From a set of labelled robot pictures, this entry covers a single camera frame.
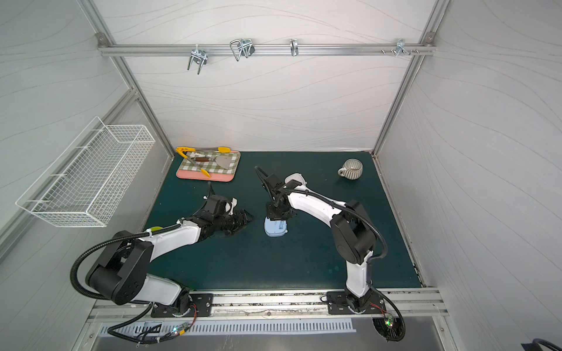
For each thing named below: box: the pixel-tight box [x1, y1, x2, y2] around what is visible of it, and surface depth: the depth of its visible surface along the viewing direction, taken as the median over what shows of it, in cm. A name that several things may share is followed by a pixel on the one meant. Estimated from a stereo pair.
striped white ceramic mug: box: [337, 158, 363, 181], surface depth 107 cm
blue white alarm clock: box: [264, 216, 289, 238], surface depth 90 cm
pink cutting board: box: [175, 150, 241, 183], surface depth 113 cm
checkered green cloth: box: [180, 151, 241, 174], surface depth 117 cm
